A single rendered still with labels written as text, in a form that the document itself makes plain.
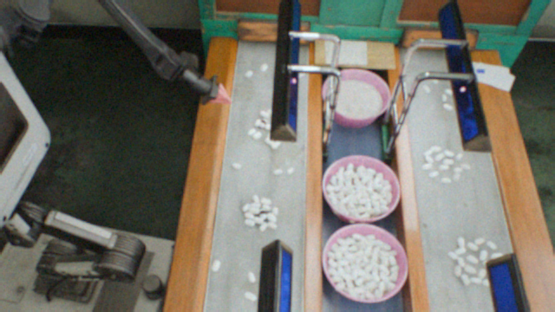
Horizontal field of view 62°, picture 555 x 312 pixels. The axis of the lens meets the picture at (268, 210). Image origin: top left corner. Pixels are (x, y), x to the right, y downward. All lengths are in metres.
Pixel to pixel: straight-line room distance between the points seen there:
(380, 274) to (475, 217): 0.40
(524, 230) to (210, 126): 1.14
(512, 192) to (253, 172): 0.90
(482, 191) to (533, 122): 1.47
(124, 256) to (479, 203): 1.20
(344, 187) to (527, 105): 1.87
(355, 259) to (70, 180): 1.72
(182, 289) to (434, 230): 0.84
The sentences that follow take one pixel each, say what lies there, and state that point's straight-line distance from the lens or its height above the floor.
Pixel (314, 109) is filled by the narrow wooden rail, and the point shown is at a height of 0.76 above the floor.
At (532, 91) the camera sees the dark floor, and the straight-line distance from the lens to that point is 3.41.
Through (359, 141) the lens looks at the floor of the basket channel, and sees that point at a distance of 1.87.
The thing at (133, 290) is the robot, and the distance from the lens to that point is 1.80.
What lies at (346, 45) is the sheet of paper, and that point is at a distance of 2.09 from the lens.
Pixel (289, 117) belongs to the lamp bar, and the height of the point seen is 1.10.
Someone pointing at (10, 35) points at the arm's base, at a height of 1.35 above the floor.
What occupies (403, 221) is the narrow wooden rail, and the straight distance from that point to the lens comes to 1.61.
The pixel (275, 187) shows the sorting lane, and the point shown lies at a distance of 1.63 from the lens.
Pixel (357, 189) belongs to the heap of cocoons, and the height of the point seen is 0.74.
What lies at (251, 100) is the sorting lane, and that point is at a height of 0.74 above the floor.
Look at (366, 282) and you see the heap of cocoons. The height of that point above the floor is 0.72.
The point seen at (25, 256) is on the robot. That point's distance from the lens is 2.01.
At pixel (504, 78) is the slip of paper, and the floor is 0.77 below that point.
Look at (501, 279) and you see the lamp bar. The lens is 1.25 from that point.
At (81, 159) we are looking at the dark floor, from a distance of 2.80.
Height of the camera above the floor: 2.11
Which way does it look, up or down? 60 degrees down
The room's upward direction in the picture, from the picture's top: 2 degrees clockwise
